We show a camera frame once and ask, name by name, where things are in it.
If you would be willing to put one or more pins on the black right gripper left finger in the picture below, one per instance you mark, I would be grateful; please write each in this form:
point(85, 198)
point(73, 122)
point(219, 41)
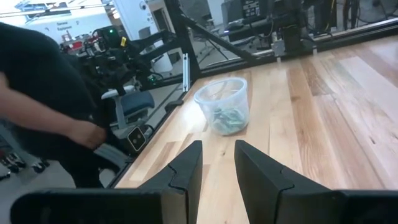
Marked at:
point(186, 180)

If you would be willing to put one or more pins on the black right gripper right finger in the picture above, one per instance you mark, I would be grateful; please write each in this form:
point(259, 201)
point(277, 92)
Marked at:
point(264, 193)

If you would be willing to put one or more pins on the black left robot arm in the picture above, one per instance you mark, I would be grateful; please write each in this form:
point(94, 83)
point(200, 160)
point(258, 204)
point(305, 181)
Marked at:
point(292, 39)

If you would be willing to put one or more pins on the grey ribbed device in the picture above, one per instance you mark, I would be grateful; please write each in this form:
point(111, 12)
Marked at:
point(110, 154)

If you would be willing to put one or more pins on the blue office chair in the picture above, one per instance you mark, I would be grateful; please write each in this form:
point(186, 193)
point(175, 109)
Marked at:
point(136, 102)

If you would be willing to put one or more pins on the clear plastic tub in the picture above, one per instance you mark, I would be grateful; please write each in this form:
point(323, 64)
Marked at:
point(224, 93)

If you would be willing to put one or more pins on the white waste bin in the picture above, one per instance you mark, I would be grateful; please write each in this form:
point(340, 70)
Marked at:
point(163, 63)

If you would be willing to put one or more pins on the black robot green light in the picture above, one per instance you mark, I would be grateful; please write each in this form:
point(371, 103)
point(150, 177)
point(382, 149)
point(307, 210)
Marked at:
point(109, 62)

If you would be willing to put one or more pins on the person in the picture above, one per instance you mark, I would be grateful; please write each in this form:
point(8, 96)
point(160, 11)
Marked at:
point(37, 62)

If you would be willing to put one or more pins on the small square table camera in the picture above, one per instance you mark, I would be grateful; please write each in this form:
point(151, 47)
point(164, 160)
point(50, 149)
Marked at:
point(136, 139)

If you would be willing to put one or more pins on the silver aluminium bracket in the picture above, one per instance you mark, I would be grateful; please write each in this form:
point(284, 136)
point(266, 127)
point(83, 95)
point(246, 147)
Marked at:
point(186, 73)

